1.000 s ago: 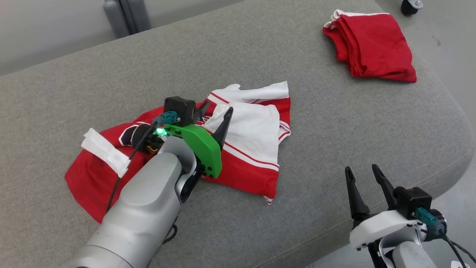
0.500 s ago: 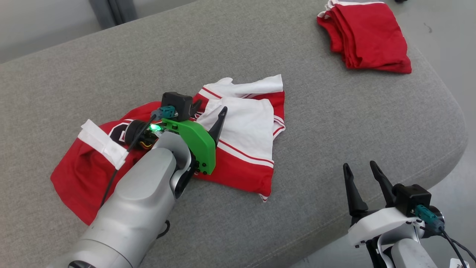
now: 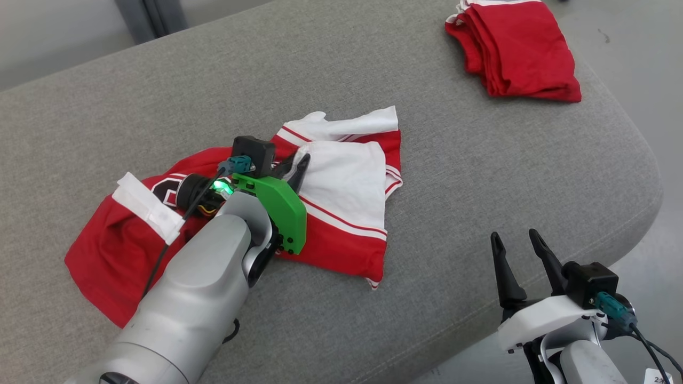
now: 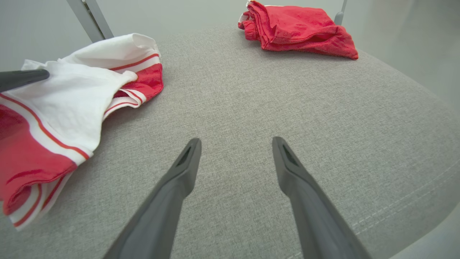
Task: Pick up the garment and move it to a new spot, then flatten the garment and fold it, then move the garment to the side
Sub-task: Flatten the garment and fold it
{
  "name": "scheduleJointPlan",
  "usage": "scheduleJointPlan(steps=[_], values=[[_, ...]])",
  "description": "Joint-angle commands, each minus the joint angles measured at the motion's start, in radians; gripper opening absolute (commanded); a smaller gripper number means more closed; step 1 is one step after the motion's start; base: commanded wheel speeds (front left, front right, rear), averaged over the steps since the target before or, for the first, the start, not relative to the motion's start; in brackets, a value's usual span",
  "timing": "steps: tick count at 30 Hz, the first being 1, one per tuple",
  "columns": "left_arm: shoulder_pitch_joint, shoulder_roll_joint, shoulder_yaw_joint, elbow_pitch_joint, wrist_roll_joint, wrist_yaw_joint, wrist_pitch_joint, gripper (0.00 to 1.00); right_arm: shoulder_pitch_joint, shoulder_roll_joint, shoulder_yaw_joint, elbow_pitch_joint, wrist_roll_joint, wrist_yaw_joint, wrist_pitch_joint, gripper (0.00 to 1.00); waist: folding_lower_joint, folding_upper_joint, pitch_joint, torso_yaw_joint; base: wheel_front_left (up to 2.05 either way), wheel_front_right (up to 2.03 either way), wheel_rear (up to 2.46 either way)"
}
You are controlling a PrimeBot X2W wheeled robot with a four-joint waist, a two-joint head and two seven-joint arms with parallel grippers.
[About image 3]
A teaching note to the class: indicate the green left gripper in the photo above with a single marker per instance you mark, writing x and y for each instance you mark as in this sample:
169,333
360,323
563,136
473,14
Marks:
285,213

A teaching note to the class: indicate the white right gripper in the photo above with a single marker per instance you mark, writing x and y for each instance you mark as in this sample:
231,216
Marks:
539,320

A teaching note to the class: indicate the red jersey with white trim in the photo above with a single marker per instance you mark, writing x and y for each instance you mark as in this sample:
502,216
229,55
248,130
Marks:
106,266

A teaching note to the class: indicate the red shorts with white trim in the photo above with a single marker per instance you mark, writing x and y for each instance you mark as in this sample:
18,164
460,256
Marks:
523,48

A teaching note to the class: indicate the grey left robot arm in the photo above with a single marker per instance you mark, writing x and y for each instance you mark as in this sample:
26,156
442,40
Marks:
187,304

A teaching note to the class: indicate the grey fabric sofa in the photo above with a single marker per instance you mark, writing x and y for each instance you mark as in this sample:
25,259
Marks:
453,186

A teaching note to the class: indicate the small white printed label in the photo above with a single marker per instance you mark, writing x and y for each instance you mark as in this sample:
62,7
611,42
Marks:
659,377

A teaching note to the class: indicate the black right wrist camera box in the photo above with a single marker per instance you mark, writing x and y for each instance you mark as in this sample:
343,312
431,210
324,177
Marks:
592,282

